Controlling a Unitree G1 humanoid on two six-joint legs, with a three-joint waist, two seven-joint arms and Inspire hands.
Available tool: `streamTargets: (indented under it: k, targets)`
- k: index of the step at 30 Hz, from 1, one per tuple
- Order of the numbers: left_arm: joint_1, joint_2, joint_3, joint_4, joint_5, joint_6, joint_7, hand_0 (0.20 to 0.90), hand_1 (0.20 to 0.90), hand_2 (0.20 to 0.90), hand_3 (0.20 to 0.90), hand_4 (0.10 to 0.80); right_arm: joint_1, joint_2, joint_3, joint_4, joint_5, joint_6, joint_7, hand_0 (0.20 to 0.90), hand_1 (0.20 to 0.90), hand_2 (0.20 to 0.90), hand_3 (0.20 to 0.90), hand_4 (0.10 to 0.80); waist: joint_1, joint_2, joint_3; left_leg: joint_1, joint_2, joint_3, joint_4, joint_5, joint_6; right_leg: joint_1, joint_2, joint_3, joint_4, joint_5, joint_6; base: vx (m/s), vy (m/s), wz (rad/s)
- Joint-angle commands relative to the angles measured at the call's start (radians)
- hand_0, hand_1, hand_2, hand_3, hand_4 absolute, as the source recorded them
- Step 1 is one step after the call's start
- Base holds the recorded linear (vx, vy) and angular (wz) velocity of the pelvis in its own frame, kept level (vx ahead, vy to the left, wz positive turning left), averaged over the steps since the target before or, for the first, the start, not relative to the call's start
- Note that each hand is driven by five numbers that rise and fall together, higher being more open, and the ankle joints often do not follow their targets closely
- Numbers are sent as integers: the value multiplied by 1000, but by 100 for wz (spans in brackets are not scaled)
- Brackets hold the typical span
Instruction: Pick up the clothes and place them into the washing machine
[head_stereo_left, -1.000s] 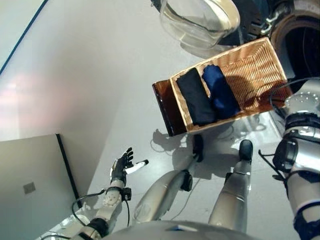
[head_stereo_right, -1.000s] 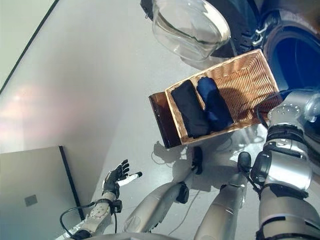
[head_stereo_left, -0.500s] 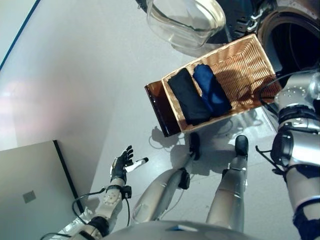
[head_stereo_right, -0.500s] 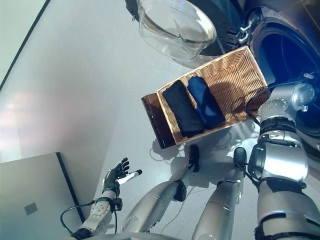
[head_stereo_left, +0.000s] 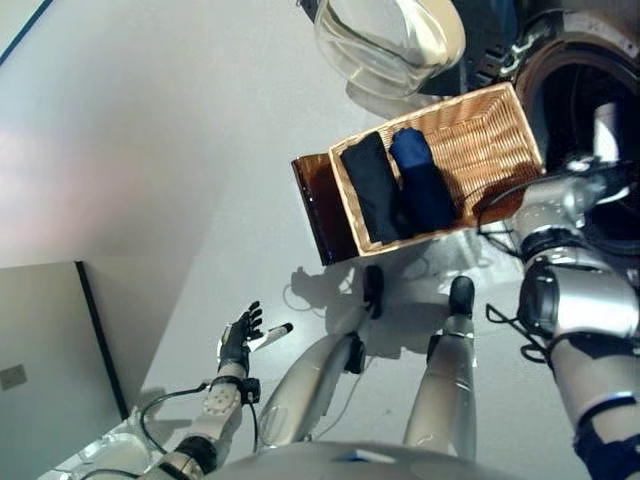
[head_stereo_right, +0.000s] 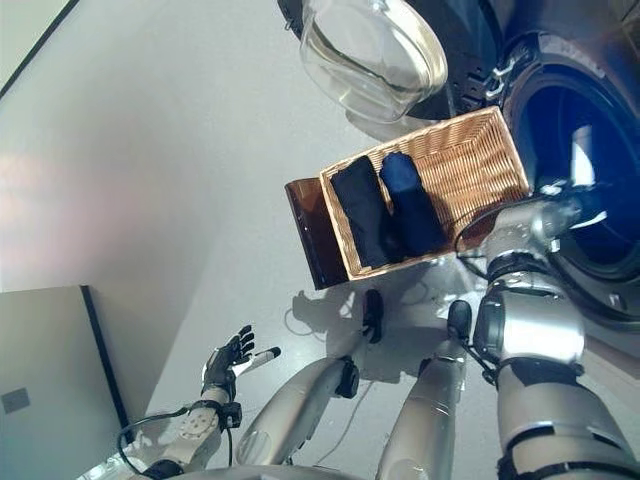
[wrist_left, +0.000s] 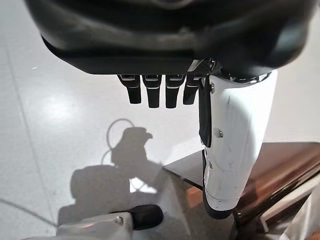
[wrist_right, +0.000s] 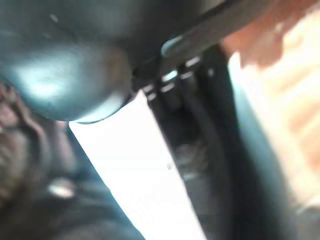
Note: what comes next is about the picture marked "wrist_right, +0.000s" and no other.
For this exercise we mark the blue cloth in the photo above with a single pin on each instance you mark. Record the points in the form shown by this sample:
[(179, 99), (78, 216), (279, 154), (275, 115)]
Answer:
[(260, 150)]

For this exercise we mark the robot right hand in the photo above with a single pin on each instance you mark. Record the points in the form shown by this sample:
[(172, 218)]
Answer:
[(75, 37)]

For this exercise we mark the brown wicker basket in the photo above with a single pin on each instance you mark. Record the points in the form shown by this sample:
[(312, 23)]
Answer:
[(295, 100)]

